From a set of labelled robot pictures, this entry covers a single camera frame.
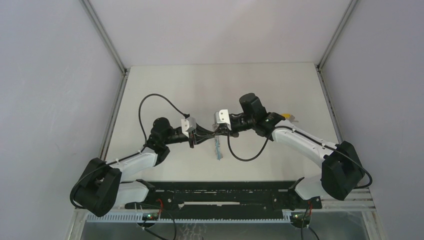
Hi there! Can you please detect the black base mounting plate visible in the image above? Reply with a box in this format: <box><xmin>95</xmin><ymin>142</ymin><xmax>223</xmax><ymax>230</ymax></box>
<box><xmin>124</xmin><ymin>180</ymin><xmax>323</xmax><ymax>218</ymax></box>

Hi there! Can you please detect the yellow key tag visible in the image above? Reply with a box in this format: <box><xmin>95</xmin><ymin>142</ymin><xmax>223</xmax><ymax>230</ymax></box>
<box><xmin>281</xmin><ymin>113</ymin><xmax>294</xmax><ymax>120</ymax></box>

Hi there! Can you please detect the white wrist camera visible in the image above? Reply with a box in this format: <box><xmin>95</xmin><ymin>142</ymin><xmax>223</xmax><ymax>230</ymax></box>
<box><xmin>181</xmin><ymin>116</ymin><xmax>197</xmax><ymax>138</ymax></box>
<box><xmin>214</xmin><ymin>109</ymin><xmax>232</xmax><ymax>130</ymax></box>

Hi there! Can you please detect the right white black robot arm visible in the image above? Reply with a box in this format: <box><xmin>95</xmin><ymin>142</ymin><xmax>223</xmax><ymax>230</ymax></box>
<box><xmin>214</xmin><ymin>93</ymin><xmax>373</xmax><ymax>211</ymax></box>

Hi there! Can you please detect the right small circuit board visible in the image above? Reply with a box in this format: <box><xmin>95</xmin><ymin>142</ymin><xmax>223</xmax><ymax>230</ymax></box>
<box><xmin>290</xmin><ymin>213</ymin><xmax>311</xmax><ymax>223</ymax></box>

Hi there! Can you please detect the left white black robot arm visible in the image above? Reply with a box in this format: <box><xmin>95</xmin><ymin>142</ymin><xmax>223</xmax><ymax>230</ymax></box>
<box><xmin>69</xmin><ymin>117</ymin><xmax>216</xmax><ymax>217</ymax></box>

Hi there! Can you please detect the small circuit board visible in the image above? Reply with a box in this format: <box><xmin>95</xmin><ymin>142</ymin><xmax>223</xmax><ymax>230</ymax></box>
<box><xmin>290</xmin><ymin>213</ymin><xmax>311</xmax><ymax>223</ymax></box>
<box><xmin>142</xmin><ymin>213</ymin><xmax>160</xmax><ymax>222</ymax></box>

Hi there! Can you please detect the left small circuit board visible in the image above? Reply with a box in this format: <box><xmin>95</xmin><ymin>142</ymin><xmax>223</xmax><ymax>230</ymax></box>
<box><xmin>142</xmin><ymin>213</ymin><xmax>160</xmax><ymax>222</ymax></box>

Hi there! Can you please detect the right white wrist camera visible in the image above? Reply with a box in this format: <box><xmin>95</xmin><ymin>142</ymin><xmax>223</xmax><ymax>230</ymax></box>
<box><xmin>214</xmin><ymin>109</ymin><xmax>232</xmax><ymax>130</ymax></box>

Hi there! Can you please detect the right black camera cable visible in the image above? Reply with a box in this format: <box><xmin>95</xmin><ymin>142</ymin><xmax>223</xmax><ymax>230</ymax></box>
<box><xmin>226</xmin><ymin>125</ymin><xmax>374</xmax><ymax>190</ymax></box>

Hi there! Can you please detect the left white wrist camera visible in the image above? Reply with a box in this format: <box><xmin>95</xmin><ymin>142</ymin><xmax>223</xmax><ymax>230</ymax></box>
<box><xmin>181</xmin><ymin>116</ymin><xmax>197</xmax><ymax>138</ymax></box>

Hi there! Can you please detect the left black camera cable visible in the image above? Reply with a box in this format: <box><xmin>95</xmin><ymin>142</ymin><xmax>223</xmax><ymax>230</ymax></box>
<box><xmin>138</xmin><ymin>93</ymin><xmax>190</xmax><ymax>145</ymax></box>

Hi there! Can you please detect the black camera cable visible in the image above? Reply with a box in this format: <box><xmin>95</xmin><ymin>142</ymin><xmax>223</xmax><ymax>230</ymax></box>
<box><xmin>138</xmin><ymin>93</ymin><xmax>190</xmax><ymax>145</ymax></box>
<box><xmin>226</xmin><ymin>125</ymin><xmax>374</xmax><ymax>190</ymax></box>

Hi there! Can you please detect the white slotted cable duct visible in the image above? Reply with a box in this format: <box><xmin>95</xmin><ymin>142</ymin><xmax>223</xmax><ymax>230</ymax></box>
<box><xmin>86</xmin><ymin>211</ymin><xmax>292</xmax><ymax>224</ymax></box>

